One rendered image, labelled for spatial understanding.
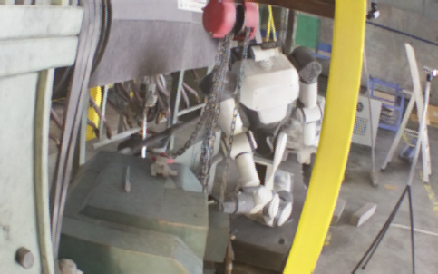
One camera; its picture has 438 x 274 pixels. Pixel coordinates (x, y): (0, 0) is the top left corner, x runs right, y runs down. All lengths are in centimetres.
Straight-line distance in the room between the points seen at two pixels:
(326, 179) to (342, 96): 24
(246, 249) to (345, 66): 157
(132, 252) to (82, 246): 12
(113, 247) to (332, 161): 69
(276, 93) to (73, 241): 133
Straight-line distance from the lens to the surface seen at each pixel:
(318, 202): 142
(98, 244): 102
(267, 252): 265
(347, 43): 135
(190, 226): 111
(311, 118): 234
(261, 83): 207
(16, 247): 75
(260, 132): 229
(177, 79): 265
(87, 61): 80
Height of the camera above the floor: 133
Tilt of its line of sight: 13 degrees down
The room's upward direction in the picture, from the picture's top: 9 degrees clockwise
